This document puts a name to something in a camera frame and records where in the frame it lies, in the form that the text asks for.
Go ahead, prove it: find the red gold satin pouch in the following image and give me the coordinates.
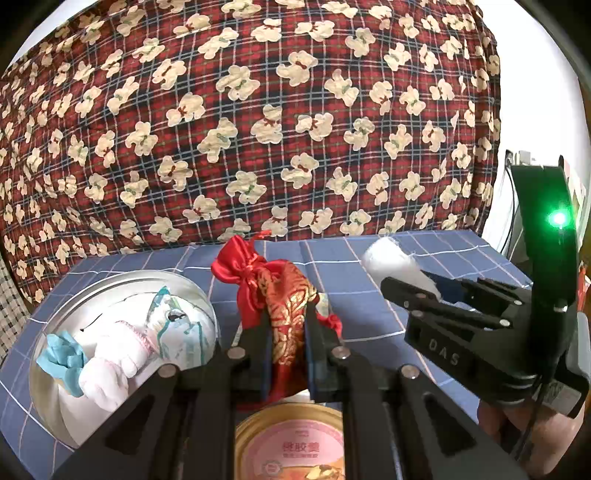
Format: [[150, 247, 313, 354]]
[[211, 233, 344, 407]]

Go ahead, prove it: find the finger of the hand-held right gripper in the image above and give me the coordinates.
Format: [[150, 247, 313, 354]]
[[380, 275, 463, 320], [433, 276, 533, 325]]

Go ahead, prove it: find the beige checked cloth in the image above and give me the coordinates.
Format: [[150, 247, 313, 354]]
[[0, 262, 40, 371]]

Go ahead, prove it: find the round metal tin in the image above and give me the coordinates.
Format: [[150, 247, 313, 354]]
[[28, 269, 221, 451]]

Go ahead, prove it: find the red plaid bear blanket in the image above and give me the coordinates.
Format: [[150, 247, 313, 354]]
[[0, 0, 502, 306]]

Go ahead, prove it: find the teal cloth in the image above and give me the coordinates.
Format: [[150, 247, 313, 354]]
[[36, 331, 93, 398]]

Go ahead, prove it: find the pink white towel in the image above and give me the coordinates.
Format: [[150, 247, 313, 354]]
[[76, 318, 156, 413]]

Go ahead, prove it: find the person's right hand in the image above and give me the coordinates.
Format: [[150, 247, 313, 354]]
[[477, 397, 585, 479]]

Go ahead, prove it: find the black power cable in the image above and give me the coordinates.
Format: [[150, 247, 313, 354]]
[[501, 184, 519, 260]]

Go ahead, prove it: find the gold lidded round bowl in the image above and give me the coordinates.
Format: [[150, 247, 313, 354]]
[[235, 401, 347, 480]]

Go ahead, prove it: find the blue plaid tablecloth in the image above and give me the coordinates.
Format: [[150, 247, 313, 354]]
[[0, 230, 537, 480]]

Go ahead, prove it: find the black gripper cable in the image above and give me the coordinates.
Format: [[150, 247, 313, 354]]
[[514, 377, 551, 463]]

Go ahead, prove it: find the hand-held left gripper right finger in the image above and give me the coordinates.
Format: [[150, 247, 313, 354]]
[[305, 300, 533, 480]]

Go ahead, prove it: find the white teal printed packet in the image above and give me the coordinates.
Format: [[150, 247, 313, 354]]
[[145, 286, 217, 370]]

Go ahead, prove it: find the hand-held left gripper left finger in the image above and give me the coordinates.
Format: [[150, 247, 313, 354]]
[[51, 318, 278, 480]]

